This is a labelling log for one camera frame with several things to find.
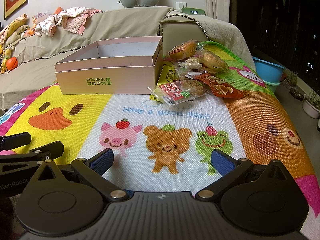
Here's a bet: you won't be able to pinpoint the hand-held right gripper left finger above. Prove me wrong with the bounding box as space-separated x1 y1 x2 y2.
32 148 128 202

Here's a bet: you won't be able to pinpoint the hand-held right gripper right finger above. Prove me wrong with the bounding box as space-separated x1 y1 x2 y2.
195 149 290 202

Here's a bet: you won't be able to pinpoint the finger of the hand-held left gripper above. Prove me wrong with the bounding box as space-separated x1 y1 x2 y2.
0 132 32 152
0 141 65 171

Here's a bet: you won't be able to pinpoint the butterfly cookie packet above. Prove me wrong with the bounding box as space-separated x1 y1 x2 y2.
182 79 210 97

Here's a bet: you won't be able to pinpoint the red label hawthorn stick packet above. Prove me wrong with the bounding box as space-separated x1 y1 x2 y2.
147 79 200 105

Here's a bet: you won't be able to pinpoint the pink cardboard box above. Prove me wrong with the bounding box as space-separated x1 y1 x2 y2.
54 36 163 95

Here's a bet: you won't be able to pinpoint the oblong bread packet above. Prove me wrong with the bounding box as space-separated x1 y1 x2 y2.
196 48 229 73

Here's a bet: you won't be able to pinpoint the yellow cheese stick packet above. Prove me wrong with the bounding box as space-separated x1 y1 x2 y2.
156 64 177 86

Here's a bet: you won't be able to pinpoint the round bread packet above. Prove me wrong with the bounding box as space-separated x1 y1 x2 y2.
168 39 200 60

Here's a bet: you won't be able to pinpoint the cartoon animal play mat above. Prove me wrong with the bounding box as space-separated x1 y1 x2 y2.
0 41 316 240

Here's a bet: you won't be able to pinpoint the red-brown snack packet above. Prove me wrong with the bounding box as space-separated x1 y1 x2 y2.
195 73 244 99

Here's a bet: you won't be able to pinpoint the orange ball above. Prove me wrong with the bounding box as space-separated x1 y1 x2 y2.
5 57 19 71

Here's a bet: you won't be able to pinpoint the yellow-green snack packet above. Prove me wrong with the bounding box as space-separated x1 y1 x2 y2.
149 93 166 104

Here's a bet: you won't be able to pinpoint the pale green plastic basin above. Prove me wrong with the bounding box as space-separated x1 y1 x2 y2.
262 79 282 94

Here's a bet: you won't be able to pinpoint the crumbly round cookie packet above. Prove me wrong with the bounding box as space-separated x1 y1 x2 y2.
182 56 204 71

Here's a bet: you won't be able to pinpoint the blue plastic basin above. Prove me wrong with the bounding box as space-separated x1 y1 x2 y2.
252 56 287 83

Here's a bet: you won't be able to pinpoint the white plant pot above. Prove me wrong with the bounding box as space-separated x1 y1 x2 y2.
302 90 320 119

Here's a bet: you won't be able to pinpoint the small potted plant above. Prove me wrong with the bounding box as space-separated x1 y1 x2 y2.
284 71 304 101

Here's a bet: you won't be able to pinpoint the yellow cloth pile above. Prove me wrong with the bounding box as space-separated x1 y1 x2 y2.
0 14 32 48

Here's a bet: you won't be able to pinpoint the grey-beige sofa cover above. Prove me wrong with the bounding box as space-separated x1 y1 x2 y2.
0 6 175 105

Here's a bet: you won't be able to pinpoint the pink printed baby clothes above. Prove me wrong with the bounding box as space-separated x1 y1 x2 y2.
34 6 94 37

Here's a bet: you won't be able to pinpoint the beige sofa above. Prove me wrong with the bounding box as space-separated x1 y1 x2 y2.
0 6 208 105

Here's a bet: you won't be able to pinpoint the green digital clock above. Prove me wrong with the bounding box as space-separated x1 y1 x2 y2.
183 6 207 17

